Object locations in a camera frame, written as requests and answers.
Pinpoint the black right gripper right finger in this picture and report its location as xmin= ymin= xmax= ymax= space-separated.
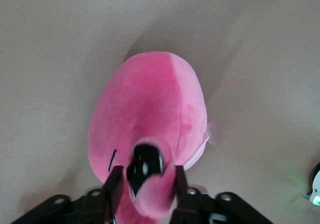
xmin=170 ymin=165 xmax=276 ymax=224

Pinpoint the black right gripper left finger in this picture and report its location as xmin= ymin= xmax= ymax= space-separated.
xmin=10 ymin=165 xmax=125 ymax=224

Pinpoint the bright pink round plush toy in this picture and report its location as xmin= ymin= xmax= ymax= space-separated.
xmin=87 ymin=51 xmax=222 ymax=221

